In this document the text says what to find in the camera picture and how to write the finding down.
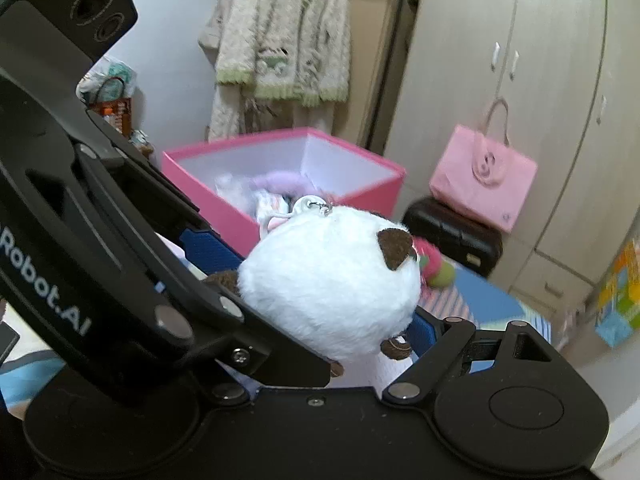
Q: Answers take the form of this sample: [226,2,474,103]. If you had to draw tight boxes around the clear plastic bag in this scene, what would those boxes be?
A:
[552,300,588,353]

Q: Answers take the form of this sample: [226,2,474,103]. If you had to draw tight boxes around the white mesh bath pouf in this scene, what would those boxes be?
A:
[212,172,258,211]

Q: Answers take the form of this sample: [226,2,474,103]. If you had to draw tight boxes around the white cloth bag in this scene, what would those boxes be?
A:
[197,0,236,53]

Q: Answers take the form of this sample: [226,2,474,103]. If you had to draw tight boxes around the pink tote bag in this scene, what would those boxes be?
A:
[430,99,538,233]

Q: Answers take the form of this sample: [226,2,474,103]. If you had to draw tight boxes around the beige wardrobe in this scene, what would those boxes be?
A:
[382,0,640,311]

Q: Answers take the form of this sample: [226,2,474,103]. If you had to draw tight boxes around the purple plush toy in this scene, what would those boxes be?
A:
[250,170,313,198]

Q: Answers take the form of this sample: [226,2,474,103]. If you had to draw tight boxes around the cream fleece garment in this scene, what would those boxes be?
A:
[207,82,337,142]

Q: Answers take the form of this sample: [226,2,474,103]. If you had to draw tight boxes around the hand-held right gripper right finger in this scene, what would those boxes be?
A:
[381,305,557,407]

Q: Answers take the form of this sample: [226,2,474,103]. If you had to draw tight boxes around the colourful paper bag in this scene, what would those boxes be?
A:
[595,240,640,348]

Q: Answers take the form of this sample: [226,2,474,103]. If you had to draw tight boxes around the black hard case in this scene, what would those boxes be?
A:
[402,197,503,278]

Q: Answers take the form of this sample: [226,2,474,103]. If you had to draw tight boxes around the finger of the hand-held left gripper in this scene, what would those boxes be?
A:
[150,270,332,390]
[75,107,247,281]

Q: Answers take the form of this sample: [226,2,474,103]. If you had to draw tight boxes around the white plush sheep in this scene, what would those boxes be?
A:
[204,196,423,378]

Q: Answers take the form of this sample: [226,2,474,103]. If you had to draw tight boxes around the pink and green plush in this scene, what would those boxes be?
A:
[412,240,457,291]

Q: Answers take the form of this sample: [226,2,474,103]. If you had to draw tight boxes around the red patterned bag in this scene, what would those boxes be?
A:
[90,97,135,136]

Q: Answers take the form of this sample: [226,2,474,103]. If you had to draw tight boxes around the white plastic bag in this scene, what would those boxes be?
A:
[76,56,137,106]

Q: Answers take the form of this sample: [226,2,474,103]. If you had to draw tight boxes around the cream and green fleece cardigan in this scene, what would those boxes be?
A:
[215,0,351,108]

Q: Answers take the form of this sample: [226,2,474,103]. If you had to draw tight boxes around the patchwork blanket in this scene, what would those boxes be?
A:
[0,255,553,411]

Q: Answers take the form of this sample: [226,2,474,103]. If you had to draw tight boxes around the pink cardboard box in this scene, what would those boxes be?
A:
[161,127,407,261]

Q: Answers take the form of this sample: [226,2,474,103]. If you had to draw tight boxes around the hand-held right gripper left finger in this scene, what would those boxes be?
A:
[192,360,261,407]

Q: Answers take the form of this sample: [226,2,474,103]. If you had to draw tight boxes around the dark wooden door frame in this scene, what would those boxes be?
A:
[357,0,426,156]

